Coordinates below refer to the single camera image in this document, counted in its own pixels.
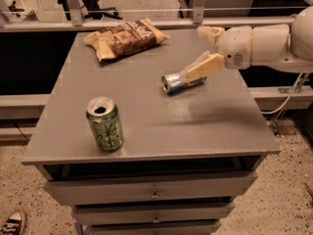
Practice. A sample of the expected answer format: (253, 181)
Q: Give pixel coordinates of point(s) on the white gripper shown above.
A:
(234, 47)

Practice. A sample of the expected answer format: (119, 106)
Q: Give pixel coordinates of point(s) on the blue silver redbull can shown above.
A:
(172, 83)

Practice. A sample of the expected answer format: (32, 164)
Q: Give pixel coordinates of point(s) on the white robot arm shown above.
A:
(282, 47)

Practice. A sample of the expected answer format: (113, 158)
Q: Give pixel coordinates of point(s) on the green soda can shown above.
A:
(103, 116)

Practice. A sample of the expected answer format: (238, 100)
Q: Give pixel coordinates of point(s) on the yellow brown chip bag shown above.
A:
(125, 39)

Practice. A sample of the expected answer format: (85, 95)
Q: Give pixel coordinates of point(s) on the grey drawer cabinet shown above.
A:
(214, 127)

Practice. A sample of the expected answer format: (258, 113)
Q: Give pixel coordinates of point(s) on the grey metal railing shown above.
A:
(49, 15)

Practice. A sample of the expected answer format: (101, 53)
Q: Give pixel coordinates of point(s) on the top grey drawer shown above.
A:
(151, 188)

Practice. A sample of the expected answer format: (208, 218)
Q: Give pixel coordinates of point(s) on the grey drawer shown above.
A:
(154, 213)
(200, 227)
(151, 188)

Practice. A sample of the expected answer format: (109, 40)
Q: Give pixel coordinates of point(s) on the middle grey drawer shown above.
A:
(154, 213)

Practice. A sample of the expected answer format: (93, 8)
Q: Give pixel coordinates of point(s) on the bottom grey drawer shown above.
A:
(200, 227)

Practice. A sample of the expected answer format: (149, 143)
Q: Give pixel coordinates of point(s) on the black white sneaker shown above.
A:
(14, 225)

